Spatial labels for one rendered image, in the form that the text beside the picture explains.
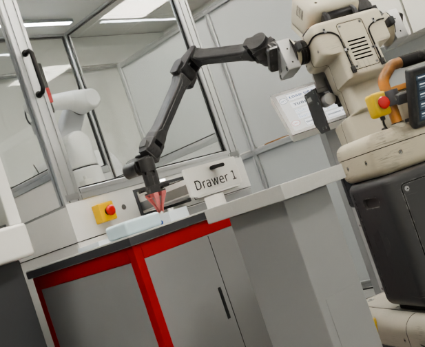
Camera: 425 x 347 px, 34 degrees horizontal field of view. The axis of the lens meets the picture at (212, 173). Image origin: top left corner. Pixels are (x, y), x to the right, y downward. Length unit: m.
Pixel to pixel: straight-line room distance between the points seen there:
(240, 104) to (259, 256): 2.94
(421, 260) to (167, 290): 0.72
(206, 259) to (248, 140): 2.59
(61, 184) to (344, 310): 1.23
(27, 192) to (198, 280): 0.94
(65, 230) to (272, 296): 1.04
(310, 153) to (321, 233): 2.61
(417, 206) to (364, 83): 0.61
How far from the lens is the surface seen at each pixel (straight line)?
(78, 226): 2.63
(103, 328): 2.23
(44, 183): 2.71
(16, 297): 2.26
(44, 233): 2.78
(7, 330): 2.23
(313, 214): 1.84
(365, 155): 2.06
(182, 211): 2.52
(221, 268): 2.22
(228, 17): 4.74
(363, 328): 1.92
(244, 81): 4.69
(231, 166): 2.77
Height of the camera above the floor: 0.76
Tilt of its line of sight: 3 degrees up
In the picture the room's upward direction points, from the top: 19 degrees counter-clockwise
